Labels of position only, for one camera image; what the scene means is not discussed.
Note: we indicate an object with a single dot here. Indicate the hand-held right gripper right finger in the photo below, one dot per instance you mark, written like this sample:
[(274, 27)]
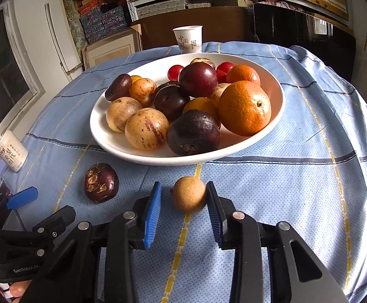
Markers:
[(214, 219)]

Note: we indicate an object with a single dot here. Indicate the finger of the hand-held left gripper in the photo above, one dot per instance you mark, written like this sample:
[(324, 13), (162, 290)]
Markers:
[(57, 219), (22, 198)]

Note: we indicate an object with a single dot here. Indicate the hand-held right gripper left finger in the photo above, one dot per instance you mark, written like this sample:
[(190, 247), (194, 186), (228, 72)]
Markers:
[(152, 217)]

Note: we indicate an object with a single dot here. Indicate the brown longan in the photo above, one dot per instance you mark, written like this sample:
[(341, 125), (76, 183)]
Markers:
[(189, 198)]

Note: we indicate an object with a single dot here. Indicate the white oval plate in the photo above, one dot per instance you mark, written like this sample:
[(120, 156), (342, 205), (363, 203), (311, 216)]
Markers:
[(115, 143)]

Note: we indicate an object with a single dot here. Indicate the tan speckled round fruit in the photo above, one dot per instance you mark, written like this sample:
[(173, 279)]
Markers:
[(146, 128), (123, 113)]

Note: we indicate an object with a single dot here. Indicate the large dark water chestnut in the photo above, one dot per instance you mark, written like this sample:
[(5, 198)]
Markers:
[(193, 132)]

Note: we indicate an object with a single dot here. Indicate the orange mandarin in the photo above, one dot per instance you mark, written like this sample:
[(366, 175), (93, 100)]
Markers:
[(243, 75), (244, 108), (201, 104)]

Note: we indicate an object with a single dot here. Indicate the dark purple plum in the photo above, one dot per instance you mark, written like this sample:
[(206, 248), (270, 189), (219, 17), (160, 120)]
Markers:
[(171, 101), (197, 79)]

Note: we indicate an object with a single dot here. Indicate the orange-tan speckled fruit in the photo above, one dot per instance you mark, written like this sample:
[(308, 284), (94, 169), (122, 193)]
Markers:
[(143, 92)]

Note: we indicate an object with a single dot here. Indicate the pale tan round fruit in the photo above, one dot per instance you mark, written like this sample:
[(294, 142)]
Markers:
[(217, 93)]

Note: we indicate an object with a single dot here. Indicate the small yellow-orange citrus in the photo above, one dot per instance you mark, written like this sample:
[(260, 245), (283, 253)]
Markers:
[(136, 79)]

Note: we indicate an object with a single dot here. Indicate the red cherry tomato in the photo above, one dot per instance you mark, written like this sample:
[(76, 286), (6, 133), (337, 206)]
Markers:
[(175, 72), (225, 67), (220, 75)]

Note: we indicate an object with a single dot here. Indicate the person's left hand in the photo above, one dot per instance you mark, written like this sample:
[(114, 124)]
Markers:
[(19, 288)]

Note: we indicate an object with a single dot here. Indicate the white beverage can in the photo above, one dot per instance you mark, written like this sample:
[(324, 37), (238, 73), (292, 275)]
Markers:
[(11, 153)]

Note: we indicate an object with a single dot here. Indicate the blue checked tablecloth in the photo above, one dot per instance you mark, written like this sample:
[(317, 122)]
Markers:
[(297, 180)]

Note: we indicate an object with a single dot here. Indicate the white-framed window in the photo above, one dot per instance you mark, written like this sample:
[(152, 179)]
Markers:
[(6, 69)]

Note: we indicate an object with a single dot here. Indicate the white wooden strip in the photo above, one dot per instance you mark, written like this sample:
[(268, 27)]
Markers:
[(55, 41)]

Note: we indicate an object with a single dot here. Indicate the green marbled panel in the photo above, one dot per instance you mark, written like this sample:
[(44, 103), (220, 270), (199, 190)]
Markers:
[(73, 31)]

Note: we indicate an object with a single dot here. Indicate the white paper cup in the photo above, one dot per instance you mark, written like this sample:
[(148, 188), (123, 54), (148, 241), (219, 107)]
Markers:
[(186, 39)]

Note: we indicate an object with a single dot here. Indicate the brown wooden board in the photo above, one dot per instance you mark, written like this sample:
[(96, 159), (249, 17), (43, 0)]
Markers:
[(161, 28)]

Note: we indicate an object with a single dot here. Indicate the stack of blue floral boxes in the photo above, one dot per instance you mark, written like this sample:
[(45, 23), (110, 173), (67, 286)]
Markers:
[(104, 22)]

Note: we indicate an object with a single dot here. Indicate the black glossy panel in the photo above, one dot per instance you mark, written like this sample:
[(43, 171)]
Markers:
[(297, 34)]

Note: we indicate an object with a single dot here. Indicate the framed picture with pale mount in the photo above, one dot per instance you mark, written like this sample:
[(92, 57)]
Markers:
[(110, 50)]

